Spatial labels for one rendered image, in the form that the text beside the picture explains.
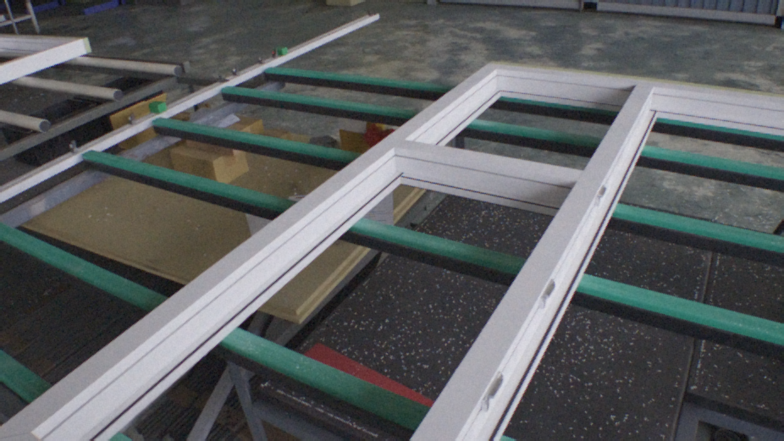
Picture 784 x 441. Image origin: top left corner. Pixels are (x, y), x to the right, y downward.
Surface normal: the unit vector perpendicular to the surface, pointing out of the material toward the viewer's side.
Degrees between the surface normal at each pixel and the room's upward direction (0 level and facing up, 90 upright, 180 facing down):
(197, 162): 90
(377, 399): 0
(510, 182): 90
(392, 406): 0
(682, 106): 90
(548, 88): 90
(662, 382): 0
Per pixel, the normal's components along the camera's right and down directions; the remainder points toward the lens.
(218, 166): 0.84, 0.22
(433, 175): -0.51, 0.48
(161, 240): -0.07, -0.85
